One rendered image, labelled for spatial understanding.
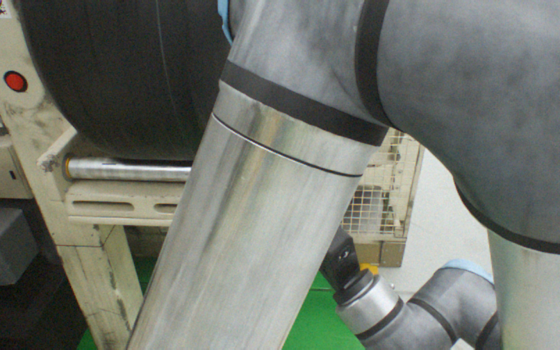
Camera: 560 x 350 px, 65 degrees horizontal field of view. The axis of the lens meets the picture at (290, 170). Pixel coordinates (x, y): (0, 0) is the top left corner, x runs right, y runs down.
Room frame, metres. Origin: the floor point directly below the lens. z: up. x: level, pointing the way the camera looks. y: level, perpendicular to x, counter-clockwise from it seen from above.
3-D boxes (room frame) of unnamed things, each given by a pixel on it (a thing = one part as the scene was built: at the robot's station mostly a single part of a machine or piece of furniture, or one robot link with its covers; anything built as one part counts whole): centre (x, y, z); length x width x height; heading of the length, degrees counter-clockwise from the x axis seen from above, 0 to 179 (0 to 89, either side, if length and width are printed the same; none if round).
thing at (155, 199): (0.73, 0.28, 0.83); 0.36 x 0.09 x 0.06; 87
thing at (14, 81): (0.81, 0.54, 1.06); 0.03 x 0.02 x 0.03; 87
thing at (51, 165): (0.88, 0.45, 0.90); 0.40 x 0.03 x 0.10; 177
